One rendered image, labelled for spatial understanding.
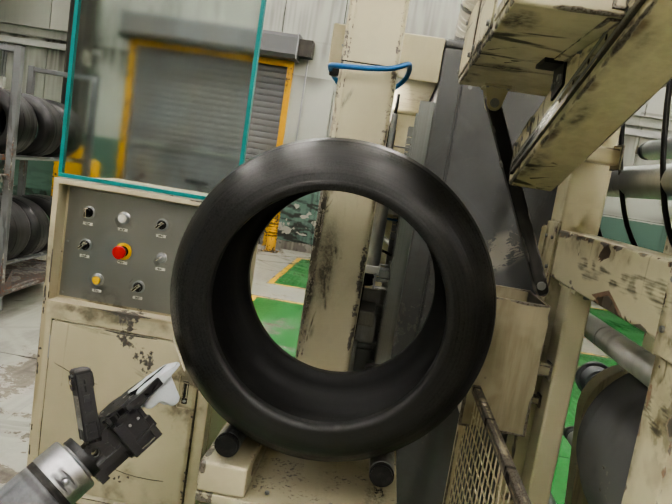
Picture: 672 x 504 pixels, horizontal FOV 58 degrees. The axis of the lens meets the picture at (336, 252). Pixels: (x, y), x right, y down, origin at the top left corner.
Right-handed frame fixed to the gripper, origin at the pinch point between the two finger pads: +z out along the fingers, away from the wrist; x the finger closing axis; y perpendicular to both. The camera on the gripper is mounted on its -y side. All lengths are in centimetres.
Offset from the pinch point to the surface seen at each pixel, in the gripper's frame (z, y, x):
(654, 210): 864, 418, -400
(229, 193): 21.4, -18.6, 13.0
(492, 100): 78, -4, 24
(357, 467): 18.9, 44.4, -5.1
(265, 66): 615, -115, -741
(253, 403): 5.0, 12.8, 7.7
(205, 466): -5.1, 19.3, -3.8
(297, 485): 5.7, 35.1, -2.6
